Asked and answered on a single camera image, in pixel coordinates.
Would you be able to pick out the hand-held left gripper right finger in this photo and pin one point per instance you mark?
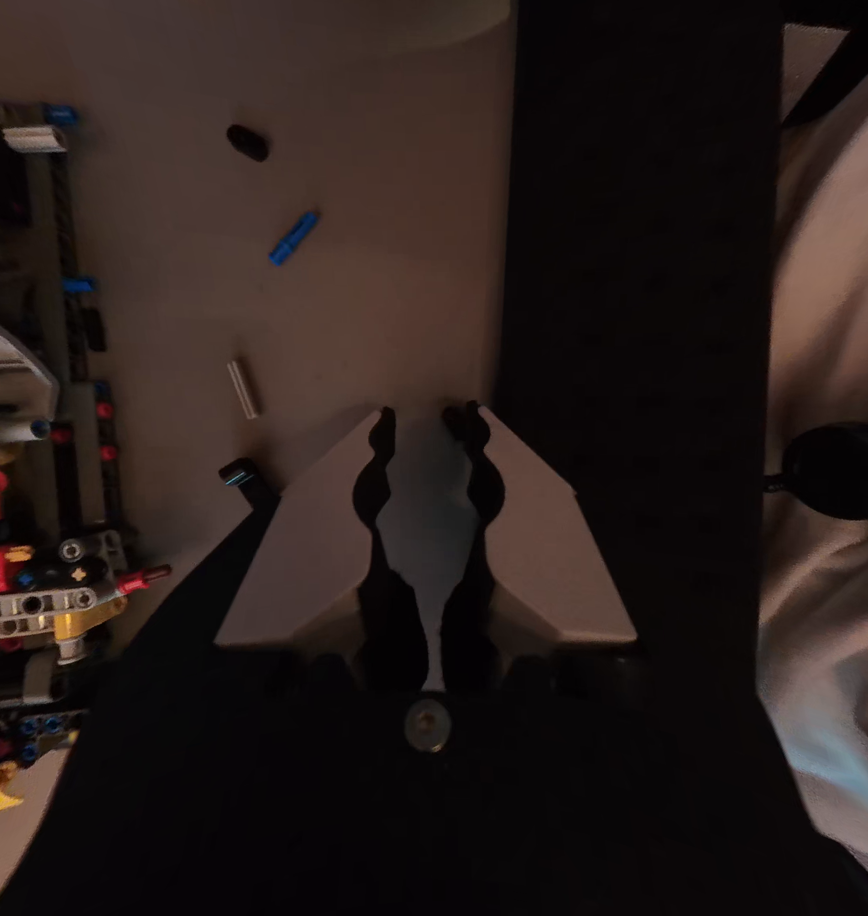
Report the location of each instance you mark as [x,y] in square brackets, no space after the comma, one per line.
[555,565]

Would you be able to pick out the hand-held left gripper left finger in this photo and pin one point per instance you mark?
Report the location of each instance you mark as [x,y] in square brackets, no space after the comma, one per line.
[305,565]

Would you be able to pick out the lego car chassis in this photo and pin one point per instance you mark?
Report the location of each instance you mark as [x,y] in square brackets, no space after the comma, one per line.
[47,587]

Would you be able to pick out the blue lego pin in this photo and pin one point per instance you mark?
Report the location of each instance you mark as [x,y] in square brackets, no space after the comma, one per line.
[294,238]

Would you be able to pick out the black oval lego piece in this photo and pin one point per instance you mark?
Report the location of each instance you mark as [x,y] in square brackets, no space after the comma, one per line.
[247,142]

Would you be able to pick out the black perforated panel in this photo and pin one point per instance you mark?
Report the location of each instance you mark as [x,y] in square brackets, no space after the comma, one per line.
[634,286]

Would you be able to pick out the black round device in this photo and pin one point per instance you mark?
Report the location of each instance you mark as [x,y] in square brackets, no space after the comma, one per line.
[842,469]

